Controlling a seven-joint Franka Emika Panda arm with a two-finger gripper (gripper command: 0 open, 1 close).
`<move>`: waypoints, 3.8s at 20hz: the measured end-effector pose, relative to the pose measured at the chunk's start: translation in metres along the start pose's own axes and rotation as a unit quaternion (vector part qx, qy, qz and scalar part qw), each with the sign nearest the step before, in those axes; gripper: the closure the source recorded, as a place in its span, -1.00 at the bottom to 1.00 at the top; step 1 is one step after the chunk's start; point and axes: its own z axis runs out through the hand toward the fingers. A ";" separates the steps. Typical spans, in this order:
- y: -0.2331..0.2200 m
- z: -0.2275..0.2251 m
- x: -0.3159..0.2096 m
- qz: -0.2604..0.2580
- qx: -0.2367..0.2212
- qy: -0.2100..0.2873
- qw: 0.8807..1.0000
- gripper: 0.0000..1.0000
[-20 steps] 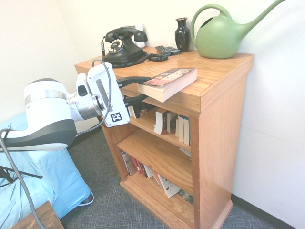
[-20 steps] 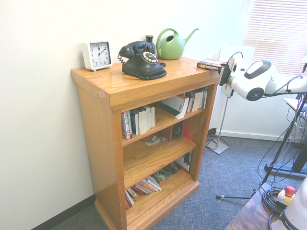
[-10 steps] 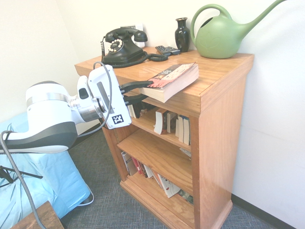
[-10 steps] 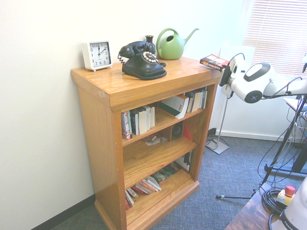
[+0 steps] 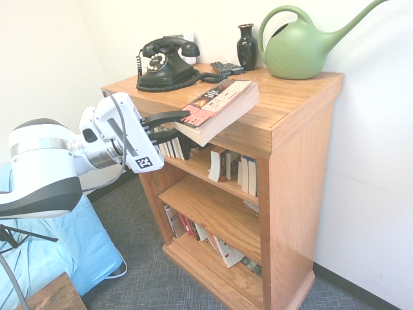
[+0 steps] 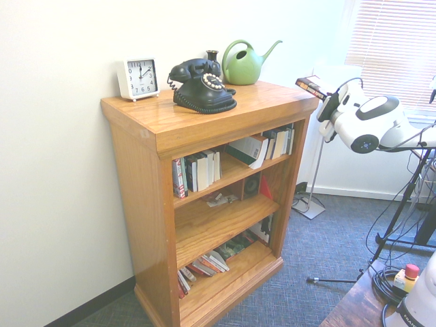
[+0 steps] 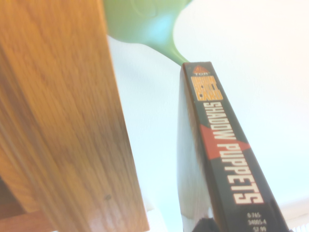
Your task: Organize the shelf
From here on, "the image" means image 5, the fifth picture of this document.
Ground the black telephone handset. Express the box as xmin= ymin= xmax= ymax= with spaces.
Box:
xmin=141 ymin=36 xmax=201 ymax=59

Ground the blue-cover paperback book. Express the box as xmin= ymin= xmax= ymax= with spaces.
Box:
xmin=247 ymin=156 xmax=259 ymax=198

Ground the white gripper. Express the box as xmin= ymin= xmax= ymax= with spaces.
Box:
xmin=95 ymin=91 xmax=192 ymax=174

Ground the dark wooden table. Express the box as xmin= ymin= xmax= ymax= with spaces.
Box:
xmin=15 ymin=271 xmax=88 ymax=310

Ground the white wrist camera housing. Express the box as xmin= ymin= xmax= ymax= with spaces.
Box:
xmin=79 ymin=105 xmax=107 ymax=147

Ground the black rotary telephone base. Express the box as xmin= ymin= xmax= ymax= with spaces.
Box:
xmin=137 ymin=45 xmax=198 ymax=88

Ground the white wall plate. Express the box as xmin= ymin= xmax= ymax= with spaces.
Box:
xmin=162 ymin=31 xmax=197 ymax=64

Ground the black rotary telephone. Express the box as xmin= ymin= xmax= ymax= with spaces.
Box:
xmin=135 ymin=47 xmax=232 ymax=94

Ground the light blue cloth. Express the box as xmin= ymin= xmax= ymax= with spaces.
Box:
xmin=0 ymin=163 xmax=124 ymax=310

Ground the wooden bookshelf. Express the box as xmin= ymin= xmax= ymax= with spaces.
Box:
xmin=101 ymin=63 xmax=345 ymax=310

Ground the plain white paperback book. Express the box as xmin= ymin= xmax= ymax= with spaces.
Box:
xmin=194 ymin=222 xmax=209 ymax=243

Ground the paperback book orange-brown edge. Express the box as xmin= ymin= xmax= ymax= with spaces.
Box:
xmin=207 ymin=146 xmax=228 ymax=183

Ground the thick black-spine paperback book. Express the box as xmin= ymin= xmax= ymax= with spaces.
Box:
xmin=173 ymin=79 xmax=260 ymax=148

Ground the grey curved hose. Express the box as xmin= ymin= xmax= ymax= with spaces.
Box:
xmin=0 ymin=254 xmax=29 ymax=310

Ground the orange-red paperback book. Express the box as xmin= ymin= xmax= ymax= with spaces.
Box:
xmin=185 ymin=216 xmax=196 ymax=240

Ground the white tube loop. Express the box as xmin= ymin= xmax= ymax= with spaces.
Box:
xmin=105 ymin=254 xmax=128 ymax=279

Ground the black tripod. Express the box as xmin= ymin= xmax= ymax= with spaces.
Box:
xmin=0 ymin=223 xmax=59 ymax=256

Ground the dark colourful cover book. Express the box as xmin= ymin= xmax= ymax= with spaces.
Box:
xmin=240 ymin=255 xmax=263 ymax=280

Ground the thin orange-edged book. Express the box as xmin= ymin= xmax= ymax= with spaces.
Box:
xmin=205 ymin=230 xmax=222 ymax=256

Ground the black remote control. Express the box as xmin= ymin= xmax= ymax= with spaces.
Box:
xmin=222 ymin=63 xmax=245 ymax=75
xmin=210 ymin=61 xmax=234 ymax=77

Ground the white book with red figures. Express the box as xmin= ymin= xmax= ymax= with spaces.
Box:
xmin=212 ymin=235 xmax=245 ymax=269

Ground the dark brown paperback book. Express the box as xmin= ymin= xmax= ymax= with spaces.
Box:
xmin=190 ymin=220 xmax=202 ymax=242

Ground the black wall baseboard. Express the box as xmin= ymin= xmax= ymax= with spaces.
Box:
xmin=86 ymin=176 xmax=140 ymax=203
xmin=314 ymin=262 xmax=413 ymax=308

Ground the green plastic watering can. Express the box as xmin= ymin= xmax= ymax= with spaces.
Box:
xmin=257 ymin=0 xmax=393 ymax=81

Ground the large grey-cover book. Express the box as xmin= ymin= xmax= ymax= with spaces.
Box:
xmin=163 ymin=203 xmax=186 ymax=240

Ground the red paperback book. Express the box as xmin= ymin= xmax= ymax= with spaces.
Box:
xmin=178 ymin=212 xmax=192 ymax=239

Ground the dark-cover paperback book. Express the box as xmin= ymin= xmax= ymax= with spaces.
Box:
xmin=180 ymin=134 xmax=196 ymax=161

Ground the black glossy vase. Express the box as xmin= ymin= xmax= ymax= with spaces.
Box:
xmin=236 ymin=23 xmax=258 ymax=72

